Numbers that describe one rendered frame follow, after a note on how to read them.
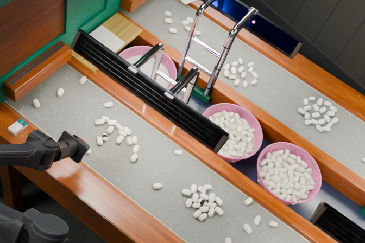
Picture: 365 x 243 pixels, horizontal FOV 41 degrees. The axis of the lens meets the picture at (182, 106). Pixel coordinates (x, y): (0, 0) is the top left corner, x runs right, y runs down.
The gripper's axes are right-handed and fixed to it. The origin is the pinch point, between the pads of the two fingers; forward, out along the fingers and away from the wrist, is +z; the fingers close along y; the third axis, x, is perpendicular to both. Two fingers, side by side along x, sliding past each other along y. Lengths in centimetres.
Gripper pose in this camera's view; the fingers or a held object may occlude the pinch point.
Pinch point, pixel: (85, 142)
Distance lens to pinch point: 173.3
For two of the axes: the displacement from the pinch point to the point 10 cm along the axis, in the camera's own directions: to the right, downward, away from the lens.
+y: -7.9, -5.8, 2.0
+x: -5.3, 8.1, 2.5
